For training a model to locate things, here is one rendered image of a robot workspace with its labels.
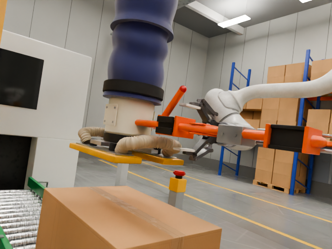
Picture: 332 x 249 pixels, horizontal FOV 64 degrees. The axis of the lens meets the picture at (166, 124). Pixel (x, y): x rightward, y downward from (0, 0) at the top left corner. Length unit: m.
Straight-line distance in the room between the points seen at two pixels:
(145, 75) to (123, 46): 0.13
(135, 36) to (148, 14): 0.09
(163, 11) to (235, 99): 0.43
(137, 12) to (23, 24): 8.92
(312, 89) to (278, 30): 10.39
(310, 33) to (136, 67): 10.01
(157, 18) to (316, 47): 9.63
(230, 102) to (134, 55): 0.42
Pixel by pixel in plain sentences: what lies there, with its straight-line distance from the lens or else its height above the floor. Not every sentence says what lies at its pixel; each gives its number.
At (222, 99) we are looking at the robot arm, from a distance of 1.08.
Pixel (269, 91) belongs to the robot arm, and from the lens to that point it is 1.11.
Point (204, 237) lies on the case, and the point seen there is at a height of 0.93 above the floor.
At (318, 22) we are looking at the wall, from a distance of 10.79.
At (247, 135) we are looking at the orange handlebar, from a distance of 0.61.
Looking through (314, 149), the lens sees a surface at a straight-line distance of 0.58.
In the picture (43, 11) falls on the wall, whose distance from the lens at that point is 10.07.
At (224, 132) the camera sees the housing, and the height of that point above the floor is 1.26.
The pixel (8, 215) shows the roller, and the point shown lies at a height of 0.54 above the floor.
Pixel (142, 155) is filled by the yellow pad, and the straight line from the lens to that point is 0.99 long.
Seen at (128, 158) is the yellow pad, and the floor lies 1.15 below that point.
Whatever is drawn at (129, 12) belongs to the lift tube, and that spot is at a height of 1.63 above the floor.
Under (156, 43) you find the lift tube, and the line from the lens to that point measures 0.95.
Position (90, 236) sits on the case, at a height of 0.93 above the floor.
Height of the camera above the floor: 1.23
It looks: 2 degrees up
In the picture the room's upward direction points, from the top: 8 degrees clockwise
